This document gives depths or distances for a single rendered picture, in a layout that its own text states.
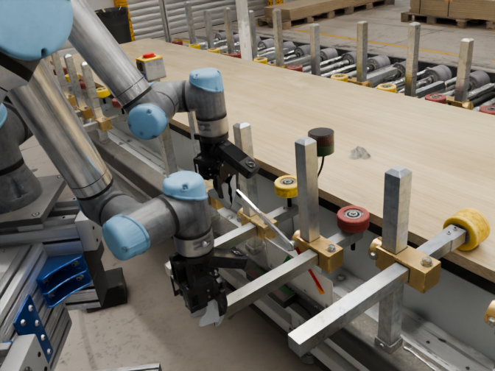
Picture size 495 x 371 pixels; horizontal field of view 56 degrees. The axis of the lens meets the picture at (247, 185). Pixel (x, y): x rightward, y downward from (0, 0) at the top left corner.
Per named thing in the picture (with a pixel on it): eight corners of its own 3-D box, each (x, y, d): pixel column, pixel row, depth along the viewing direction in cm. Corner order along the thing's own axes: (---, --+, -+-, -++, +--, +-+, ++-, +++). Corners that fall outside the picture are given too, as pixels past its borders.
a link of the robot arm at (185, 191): (149, 181, 84) (187, 163, 88) (160, 232, 89) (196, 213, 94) (174, 194, 78) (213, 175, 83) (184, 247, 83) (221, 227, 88)
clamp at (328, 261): (328, 274, 111) (328, 257, 109) (291, 249, 121) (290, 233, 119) (345, 263, 114) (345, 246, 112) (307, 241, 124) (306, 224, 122)
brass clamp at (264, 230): (263, 244, 131) (261, 228, 129) (236, 224, 141) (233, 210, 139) (280, 235, 134) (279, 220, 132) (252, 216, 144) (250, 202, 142)
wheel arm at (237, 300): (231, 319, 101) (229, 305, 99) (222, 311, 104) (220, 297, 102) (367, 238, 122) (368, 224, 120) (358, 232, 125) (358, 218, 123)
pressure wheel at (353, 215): (353, 262, 118) (353, 224, 113) (331, 249, 124) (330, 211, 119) (375, 249, 122) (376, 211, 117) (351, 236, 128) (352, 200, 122)
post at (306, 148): (312, 308, 125) (304, 142, 102) (303, 301, 127) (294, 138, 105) (322, 302, 127) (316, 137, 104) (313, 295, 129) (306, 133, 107)
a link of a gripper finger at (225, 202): (214, 205, 126) (210, 174, 122) (232, 209, 123) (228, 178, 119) (207, 210, 124) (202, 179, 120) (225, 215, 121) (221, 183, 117)
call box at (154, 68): (148, 84, 156) (144, 60, 152) (139, 80, 161) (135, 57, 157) (167, 79, 159) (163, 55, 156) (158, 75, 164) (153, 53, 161)
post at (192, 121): (212, 237, 163) (191, 104, 140) (207, 233, 165) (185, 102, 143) (221, 233, 164) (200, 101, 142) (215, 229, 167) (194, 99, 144)
